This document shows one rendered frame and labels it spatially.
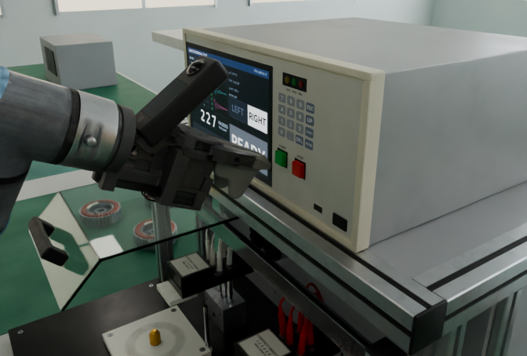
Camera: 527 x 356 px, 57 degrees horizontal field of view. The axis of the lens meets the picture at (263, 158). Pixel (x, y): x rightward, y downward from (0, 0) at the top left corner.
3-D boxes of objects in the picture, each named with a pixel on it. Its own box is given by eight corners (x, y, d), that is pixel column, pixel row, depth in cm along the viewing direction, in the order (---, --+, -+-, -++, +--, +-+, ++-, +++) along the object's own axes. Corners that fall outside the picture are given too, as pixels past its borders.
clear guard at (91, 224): (60, 312, 61) (53, 273, 59) (28, 231, 80) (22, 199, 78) (272, 238, 78) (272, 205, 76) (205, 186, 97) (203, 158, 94)
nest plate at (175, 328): (129, 394, 78) (129, 388, 78) (102, 339, 90) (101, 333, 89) (212, 356, 86) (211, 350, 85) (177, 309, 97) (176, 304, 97)
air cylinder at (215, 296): (223, 333, 91) (222, 310, 89) (205, 311, 97) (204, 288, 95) (246, 323, 93) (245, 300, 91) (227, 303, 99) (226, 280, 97)
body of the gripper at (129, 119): (178, 188, 60) (83, 170, 53) (201, 124, 59) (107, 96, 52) (206, 212, 54) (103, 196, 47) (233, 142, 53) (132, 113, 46)
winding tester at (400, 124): (355, 254, 54) (370, 72, 46) (189, 143, 88) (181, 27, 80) (543, 176, 74) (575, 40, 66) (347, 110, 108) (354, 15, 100)
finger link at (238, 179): (256, 198, 63) (196, 187, 57) (272, 157, 62) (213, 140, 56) (269, 208, 60) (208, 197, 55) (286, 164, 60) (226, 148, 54)
